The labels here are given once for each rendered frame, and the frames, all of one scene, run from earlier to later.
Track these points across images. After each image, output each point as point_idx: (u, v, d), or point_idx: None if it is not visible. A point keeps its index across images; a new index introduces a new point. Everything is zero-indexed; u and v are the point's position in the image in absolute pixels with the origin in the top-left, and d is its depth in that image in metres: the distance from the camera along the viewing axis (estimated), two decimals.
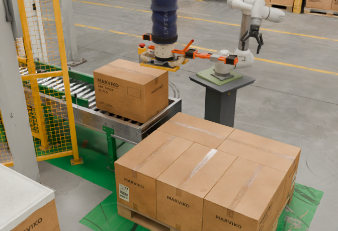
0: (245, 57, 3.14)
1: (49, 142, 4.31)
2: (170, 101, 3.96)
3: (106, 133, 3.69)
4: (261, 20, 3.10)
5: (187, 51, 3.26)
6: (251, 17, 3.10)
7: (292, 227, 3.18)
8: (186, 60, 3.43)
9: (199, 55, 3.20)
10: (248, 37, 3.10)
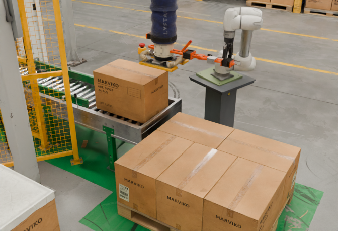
0: (240, 62, 3.06)
1: (49, 142, 4.31)
2: (170, 101, 3.96)
3: (106, 133, 3.69)
4: (224, 31, 2.97)
5: (185, 52, 3.25)
6: None
7: (292, 227, 3.18)
8: (186, 61, 3.42)
9: (196, 56, 3.19)
10: (228, 50, 3.08)
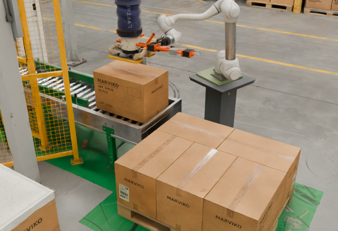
0: (199, 52, 3.22)
1: (49, 142, 4.31)
2: (170, 101, 3.96)
3: (106, 133, 3.69)
4: (172, 44, 3.60)
5: (150, 44, 3.42)
6: (170, 34, 3.58)
7: (292, 227, 3.18)
8: (152, 54, 3.58)
9: (160, 48, 3.35)
10: (161, 42, 3.46)
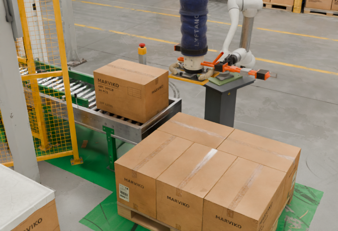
0: (276, 74, 2.90)
1: (49, 142, 4.31)
2: (170, 101, 3.96)
3: (106, 133, 3.69)
4: (238, 62, 3.30)
5: (217, 64, 3.12)
6: (237, 52, 3.28)
7: (292, 227, 3.18)
8: (217, 73, 3.28)
9: (229, 68, 3.05)
10: (229, 61, 3.16)
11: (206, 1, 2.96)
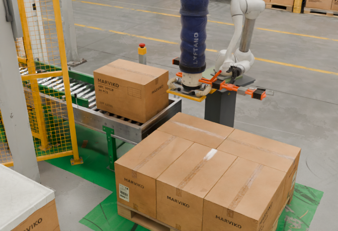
0: (273, 92, 3.03)
1: (49, 142, 4.31)
2: (170, 101, 3.96)
3: (106, 133, 3.69)
4: None
5: (215, 81, 3.20)
6: (241, 65, 3.46)
7: (292, 227, 3.18)
8: (214, 89, 3.36)
9: (226, 86, 3.13)
10: (234, 71, 3.34)
11: (207, 2, 2.96)
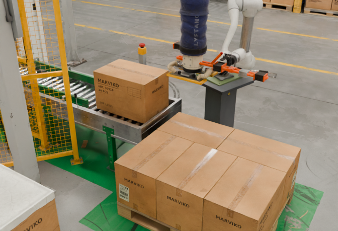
0: (276, 74, 2.96)
1: (49, 142, 4.31)
2: (170, 101, 3.96)
3: (106, 133, 3.69)
4: (237, 62, 3.30)
5: (216, 64, 3.13)
6: (236, 53, 3.28)
7: (292, 227, 3.18)
8: (215, 73, 3.29)
9: (228, 69, 3.06)
10: (228, 59, 3.16)
11: (207, 2, 2.96)
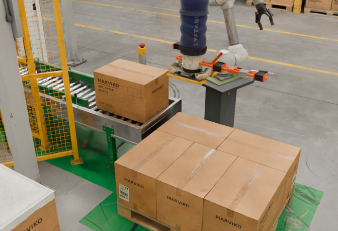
0: (275, 74, 2.96)
1: (49, 142, 4.31)
2: (170, 101, 3.96)
3: (106, 133, 3.69)
4: None
5: (216, 64, 3.12)
6: None
7: (292, 227, 3.18)
8: (215, 73, 3.29)
9: (227, 69, 3.06)
10: (258, 18, 3.43)
11: (207, 2, 2.96)
